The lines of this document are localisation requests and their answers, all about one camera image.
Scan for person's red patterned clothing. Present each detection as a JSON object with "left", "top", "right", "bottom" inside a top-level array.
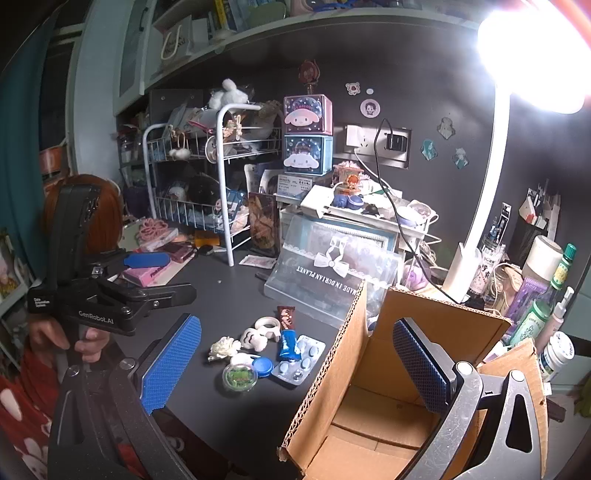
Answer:
[{"left": 0, "top": 346, "right": 63, "bottom": 480}]

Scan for white wall outlet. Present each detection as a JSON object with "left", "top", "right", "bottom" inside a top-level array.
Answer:
[{"left": 346, "top": 124, "right": 377, "bottom": 148}]

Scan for white plush toy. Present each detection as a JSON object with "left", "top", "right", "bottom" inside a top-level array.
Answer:
[{"left": 208, "top": 78, "right": 250, "bottom": 109}]

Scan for purple packet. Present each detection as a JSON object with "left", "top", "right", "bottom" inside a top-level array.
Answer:
[{"left": 505, "top": 277, "right": 548, "bottom": 324}]

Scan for white spray bottle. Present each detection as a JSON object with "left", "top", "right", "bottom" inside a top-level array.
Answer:
[{"left": 545, "top": 286, "right": 575, "bottom": 342}]

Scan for blue cartoon tin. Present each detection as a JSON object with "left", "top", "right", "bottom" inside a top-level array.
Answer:
[{"left": 283, "top": 135, "right": 333, "bottom": 177}]

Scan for white desk lamp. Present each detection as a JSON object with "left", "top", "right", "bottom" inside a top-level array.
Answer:
[{"left": 443, "top": 0, "right": 591, "bottom": 305}]

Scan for person's left hand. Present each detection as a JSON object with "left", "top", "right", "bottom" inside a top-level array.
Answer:
[{"left": 30, "top": 318, "right": 114, "bottom": 365}]

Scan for white cylinder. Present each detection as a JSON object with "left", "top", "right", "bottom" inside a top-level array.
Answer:
[{"left": 526, "top": 235, "right": 564, "bottom": 282}]

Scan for green glass bottle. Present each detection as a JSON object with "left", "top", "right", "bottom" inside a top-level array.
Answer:
[{"left": 510, "top": 244, "right": 579, "bottom": 347}]

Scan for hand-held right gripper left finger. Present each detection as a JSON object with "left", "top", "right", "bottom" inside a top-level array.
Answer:
[{"left": 48, "top": 314, "right": 204, "bottom": 480}]

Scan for pink flower ornament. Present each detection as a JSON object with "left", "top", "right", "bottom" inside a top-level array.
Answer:
[{"left": 139, "top": 219, "right": 178, "bottom": 243}]

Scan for red bobble figure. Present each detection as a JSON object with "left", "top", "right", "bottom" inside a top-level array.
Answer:
[{"left": 298, "top": 60, "right": 324, "bottom": 95}]

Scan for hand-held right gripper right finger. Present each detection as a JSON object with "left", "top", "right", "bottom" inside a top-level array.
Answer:
[{"left": 392, "top": 318, "right": 550, "bottom": 480}]

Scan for white paper bag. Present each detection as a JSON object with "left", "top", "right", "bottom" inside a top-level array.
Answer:
[{"left": 161, "top": 16, "right": 195, "bottom": 61}]

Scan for pink carousel ornament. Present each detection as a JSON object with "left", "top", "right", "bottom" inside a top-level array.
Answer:
[{"left": 333, "top": 161, "right": 368, "bottom": 195}]

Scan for black mesh pen holder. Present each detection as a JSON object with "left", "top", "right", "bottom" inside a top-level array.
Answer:
[{"left": 508, "top": 215, "right": 561, "bottom": 268}]

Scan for cardboard box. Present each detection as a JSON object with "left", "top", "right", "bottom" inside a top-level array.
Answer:
[{"left": 279, "top": 281, "right": 550, "bottom": 480}]

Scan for dark picture card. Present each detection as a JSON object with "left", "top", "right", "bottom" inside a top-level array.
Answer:
[{"left": 248, "top": 193, "right": 280, "bottom": 257}]

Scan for blue pill blister pack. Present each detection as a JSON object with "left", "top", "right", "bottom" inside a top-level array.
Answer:
[{"left": 270, "top": 335, "right": 326, "bottom": 386}]

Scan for white labelled box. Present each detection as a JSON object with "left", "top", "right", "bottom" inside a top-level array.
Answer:
[{"left": 277, "top": 174, "right": 319, "bottom": 201}]

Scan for white plush toy figure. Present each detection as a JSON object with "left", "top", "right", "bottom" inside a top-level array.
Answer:
[{"left": 241, "top": 327, "right": 272, "bottom": 354}]

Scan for white jar blue label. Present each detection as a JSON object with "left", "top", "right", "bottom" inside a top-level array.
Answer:
[{"left": 540, "top": 332, "right": 575, "bottom": 384}]

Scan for black cable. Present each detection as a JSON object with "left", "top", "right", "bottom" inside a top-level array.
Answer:
[{"left": 373, "top": 117, "right": 462, "bottom": 305}]

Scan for white flower hair clip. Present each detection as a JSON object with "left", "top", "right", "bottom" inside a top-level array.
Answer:
[{"left": 210, "top": 336, "right": 242, "bottom": 361}]

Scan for clear acrylic box with bow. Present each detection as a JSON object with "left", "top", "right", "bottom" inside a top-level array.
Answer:
[{"left": 264, "top": 222, "right": 400, "bottom": 328}]

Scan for pink cartoon tin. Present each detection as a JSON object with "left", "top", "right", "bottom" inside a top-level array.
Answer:
[{"left": 283, "top": 95, "right": 334, "bottom": 137}]

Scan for blue snack packet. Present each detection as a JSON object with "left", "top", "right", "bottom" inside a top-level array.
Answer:
[{"left": 276, "top": 329, "right": 301, "bottom": 361}]

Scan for white wall shelf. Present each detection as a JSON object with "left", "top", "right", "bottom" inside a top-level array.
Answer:
[{"left": 115, "top": 0, "right": 485, "bottom": 116}]

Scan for round clear green container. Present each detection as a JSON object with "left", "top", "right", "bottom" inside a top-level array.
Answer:
[{"left": 222, "top": 362, "right": 258, "bottom": 392}]

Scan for white tape roll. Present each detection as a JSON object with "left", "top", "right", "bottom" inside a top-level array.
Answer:
[{"left": 255, "top": 316, "right": 281, "bottom": 340}]

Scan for white wire rack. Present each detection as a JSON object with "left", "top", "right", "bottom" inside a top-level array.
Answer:
[{"left": 115, "top": 104, "right": 283, "bottom": 267}]

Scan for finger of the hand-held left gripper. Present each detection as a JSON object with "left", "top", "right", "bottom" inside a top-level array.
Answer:
[
  {"left": 85, "top": 249, "right": 170, "bottom": 280},
  {"left": 104, "top": 281, "right": 197, "bottom": 321}
]

